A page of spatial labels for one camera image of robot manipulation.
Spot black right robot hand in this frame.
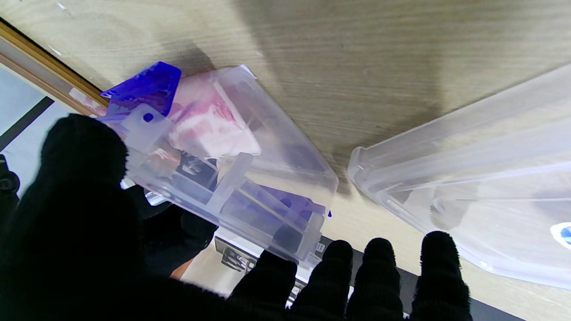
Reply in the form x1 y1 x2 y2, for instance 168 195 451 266
125 152 220 279

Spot pink bacon slices stack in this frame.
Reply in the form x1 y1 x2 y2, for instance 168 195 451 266
169 80 262 160

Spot clear container with blue clips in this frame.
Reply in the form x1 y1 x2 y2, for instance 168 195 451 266
96 62 339 268

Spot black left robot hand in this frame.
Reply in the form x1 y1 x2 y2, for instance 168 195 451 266
0 114 473 321

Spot clear lid with blue label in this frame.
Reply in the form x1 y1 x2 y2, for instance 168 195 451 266
348 65 571 291

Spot black stand leg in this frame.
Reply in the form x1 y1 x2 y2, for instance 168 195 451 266
0 96 55 151

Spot pink white bacon slice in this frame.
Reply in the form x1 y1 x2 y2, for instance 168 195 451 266
68 87 108 115

